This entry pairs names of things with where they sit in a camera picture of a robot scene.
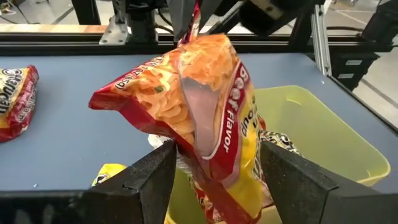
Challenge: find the wooden table board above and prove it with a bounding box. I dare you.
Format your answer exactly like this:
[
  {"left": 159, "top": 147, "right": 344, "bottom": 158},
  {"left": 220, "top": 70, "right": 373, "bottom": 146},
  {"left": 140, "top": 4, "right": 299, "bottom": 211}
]
[{"left": 0, "top": 24, "right": 108, "bottom": 34}]

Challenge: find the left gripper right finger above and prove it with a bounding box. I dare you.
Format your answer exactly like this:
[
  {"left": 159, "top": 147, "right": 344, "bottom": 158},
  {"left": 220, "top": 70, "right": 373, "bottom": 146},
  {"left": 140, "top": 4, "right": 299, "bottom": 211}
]
[{"left": 260, "top": 141, "right": 398, "bottom": 224}]

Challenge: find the yellow plastic bin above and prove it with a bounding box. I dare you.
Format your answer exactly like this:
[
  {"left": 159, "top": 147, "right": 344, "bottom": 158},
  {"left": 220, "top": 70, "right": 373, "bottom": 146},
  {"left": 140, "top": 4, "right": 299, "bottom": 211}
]
[{"left": 164, "top": 85, "right": 392, "bottom": 224}]

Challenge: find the aluminium extrusion post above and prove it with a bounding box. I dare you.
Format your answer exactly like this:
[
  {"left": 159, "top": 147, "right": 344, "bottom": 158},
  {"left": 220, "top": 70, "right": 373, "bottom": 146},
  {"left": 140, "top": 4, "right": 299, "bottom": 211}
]
[{"left": 310, "top": 3, "right": 333, "bottom": 78}]

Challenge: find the silver metal bracket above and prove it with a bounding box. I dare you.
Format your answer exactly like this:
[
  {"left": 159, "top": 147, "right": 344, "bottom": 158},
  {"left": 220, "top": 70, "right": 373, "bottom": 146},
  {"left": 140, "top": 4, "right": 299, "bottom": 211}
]
[{"left": 98, "top": 14, "right": 129, "bottom": 46}]

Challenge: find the black equipment box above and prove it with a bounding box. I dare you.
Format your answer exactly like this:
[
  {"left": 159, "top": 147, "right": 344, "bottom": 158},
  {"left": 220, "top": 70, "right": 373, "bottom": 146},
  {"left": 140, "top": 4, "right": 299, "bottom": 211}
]
[{"left": 328, "top": 52, "right": 381, "bottom": 92}]

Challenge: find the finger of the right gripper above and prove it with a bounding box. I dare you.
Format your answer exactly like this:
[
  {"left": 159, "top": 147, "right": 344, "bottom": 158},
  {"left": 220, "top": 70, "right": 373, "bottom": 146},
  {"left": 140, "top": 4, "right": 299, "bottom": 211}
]
[
  {"left": 167, "top": 0, "right": 197, "bottom": 41},
  {"left": 198, "top": 0, "right": 246, "bottom": 32}
]

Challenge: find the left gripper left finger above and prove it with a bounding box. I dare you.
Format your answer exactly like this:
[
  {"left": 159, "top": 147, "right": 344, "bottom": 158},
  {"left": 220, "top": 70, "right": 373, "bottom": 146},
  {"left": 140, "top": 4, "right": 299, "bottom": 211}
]
[{"left": 0, "top": 140, "right": 177, "bottom": 224}]

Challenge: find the blue soy sauce ramen packet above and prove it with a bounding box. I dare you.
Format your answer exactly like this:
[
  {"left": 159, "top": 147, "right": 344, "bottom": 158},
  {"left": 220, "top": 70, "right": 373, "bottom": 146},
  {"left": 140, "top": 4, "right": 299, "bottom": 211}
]
[{"left": 91, "top": 163, "right": 128, "bottom": 188}]

